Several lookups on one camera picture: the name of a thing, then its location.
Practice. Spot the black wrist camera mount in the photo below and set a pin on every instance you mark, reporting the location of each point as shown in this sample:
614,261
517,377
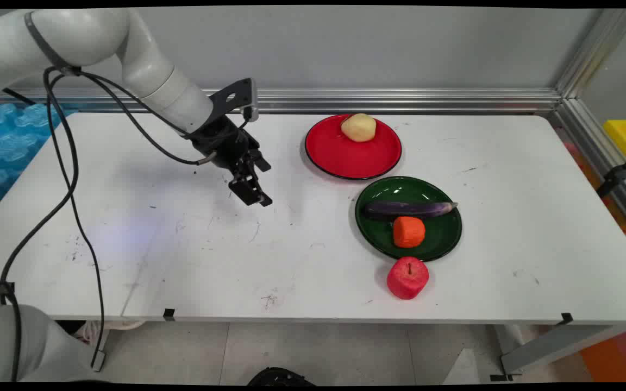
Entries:
239,93

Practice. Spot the grey table leg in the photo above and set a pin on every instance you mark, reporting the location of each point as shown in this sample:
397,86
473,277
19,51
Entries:
552,347

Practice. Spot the blue foam mat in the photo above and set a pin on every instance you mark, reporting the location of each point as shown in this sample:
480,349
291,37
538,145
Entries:
8,141

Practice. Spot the orange box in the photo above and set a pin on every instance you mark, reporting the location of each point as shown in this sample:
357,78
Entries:
617,355

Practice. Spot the purple eggplant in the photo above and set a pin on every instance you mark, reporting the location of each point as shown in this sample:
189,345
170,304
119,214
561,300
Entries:
405,209

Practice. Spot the sideways aluminium frame rail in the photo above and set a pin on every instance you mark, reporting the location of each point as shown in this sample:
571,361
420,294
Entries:
601,157

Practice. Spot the horizontal aluminium frame rail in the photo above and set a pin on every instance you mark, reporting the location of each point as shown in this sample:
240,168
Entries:
400,100

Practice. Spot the black round object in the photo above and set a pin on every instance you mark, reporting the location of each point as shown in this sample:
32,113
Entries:
280,377

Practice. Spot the red apple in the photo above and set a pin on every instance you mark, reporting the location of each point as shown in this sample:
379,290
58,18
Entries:
407,279

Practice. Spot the orange carrot piece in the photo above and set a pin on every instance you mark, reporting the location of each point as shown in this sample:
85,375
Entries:
408,232

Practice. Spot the upright aluminium frame post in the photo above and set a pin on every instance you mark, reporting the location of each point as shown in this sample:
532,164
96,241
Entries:
595,49

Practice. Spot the red plate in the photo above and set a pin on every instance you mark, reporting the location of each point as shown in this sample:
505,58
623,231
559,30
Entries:
345,157

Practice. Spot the dark green plate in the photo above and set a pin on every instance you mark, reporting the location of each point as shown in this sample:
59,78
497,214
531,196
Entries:
438,239

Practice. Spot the yellow potato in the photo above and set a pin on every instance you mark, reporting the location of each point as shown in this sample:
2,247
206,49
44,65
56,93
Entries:
358,128

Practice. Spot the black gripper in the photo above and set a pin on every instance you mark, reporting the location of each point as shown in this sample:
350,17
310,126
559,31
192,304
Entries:
221,142

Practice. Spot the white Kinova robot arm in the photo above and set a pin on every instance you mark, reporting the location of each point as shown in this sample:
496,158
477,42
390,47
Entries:
90,38

